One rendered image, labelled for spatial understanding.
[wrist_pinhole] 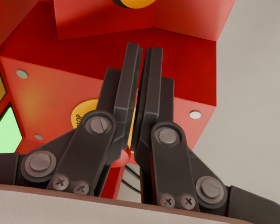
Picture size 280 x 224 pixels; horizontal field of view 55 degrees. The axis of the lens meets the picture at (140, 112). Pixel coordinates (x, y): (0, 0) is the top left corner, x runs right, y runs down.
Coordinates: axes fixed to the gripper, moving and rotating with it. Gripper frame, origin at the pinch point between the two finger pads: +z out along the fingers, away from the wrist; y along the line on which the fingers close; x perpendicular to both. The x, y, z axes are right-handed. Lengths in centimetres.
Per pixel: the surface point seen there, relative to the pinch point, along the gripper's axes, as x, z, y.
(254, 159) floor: -118, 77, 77
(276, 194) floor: -152, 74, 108
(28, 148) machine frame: -41.3, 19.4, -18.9
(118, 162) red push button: -10.0, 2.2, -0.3
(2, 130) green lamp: -9.8, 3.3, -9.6
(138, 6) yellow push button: -1.6, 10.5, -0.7
